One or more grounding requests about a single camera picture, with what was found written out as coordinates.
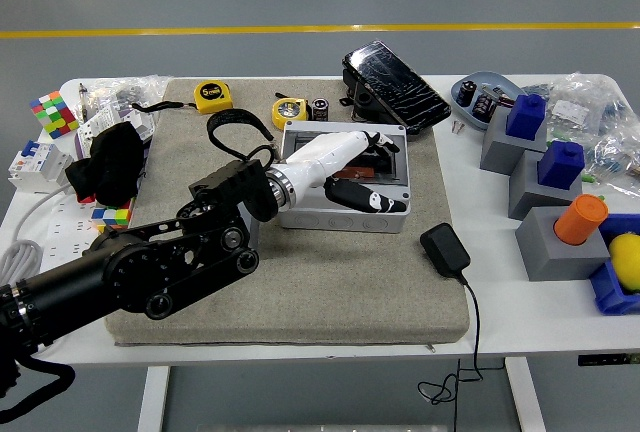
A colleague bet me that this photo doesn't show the black cloth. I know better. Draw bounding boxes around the black cloth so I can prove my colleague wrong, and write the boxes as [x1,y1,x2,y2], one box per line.
[65,120,147,207]

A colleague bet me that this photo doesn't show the yellow tape measure chrome face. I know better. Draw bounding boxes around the yellow tape measure chrome face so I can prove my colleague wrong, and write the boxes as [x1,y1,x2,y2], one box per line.
[270,97,309,131]

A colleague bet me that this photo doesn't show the black table control panel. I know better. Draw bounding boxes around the black table control panel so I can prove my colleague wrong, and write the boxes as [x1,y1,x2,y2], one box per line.
[577,352,640,368]

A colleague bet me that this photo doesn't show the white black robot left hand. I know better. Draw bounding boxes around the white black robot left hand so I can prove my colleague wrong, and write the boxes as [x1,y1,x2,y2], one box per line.
[269,129,409,216]

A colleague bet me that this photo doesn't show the clear plastic bags of parts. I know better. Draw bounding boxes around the clear plastic bags of parts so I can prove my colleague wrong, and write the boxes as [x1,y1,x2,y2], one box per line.
[523,71,640,199]

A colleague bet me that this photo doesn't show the white power cable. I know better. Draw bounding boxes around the white power cable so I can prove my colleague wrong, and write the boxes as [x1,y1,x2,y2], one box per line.
[0,185,69,298]

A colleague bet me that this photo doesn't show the clear pen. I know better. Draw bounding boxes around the clear pen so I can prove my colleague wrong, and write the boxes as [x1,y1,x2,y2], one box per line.
[78,82,92,124]

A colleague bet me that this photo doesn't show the grey-brown mat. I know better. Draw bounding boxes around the grey-brown mat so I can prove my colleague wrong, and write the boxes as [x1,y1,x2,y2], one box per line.
[104,76,472,349]

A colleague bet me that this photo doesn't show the blue plastic bin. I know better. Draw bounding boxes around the blue plastic bin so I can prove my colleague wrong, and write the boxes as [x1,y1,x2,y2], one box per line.
[586,213,640,318]

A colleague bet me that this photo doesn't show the black adapter cord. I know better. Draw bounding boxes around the black adapter cord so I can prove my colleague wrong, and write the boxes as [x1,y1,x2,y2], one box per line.
[417,275,485,432]

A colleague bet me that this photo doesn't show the white switch module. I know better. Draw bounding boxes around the white switch module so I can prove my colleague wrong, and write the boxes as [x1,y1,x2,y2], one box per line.
[79,104,157,154]

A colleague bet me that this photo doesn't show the black tablet stand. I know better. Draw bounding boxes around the black tablet stand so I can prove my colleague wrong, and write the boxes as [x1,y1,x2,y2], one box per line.
[340,67,397,124]

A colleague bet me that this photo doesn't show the white blue circuit breaker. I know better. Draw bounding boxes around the white blue circuit breaker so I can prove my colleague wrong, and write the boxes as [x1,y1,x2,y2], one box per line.
[7,139,74,195]

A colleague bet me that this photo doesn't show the black power adapter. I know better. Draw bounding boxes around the black power adapter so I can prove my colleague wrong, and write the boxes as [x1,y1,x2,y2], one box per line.
[419,222,473,281]

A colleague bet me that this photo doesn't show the white table leg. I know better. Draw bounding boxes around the white table leg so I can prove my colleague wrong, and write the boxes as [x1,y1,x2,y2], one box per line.
[503,356,547,432]
[136,363,172,432]

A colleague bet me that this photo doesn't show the colourful puzzle cube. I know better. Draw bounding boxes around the colourful puzzle cube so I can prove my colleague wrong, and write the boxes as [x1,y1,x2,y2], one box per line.
[29,89,82,140]
[90,196,137,231]

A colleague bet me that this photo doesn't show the yellow lemon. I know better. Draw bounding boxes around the yellow lemon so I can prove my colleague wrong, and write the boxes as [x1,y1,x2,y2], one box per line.
[608,233,640,296]

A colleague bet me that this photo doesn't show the blue-grey dish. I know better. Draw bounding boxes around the blue-grey dish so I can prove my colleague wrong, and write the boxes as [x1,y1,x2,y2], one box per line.
[450,70,527,134]

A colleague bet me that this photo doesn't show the white power strip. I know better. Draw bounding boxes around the white power strip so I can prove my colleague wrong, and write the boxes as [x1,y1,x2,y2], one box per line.
[38,191,132,273]

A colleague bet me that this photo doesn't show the yellow tape measure with strap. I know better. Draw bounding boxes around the yellow tape measure with strap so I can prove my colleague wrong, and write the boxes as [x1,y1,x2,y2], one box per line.
[132,80,236,116]

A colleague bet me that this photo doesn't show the grey electrical box with lid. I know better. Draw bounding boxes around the grey electrical box with lid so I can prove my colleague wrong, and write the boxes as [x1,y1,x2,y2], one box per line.
[275,120,413,235]

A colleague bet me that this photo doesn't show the blue block battery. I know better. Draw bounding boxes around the blue block battery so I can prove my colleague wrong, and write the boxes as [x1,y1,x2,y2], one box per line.
[505,93,548,143]
[536,140,587,190]

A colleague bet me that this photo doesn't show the clear plastic bag of parts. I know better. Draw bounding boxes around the clear plastic bag of parts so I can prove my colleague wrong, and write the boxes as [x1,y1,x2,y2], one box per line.
[78,73,174,129]

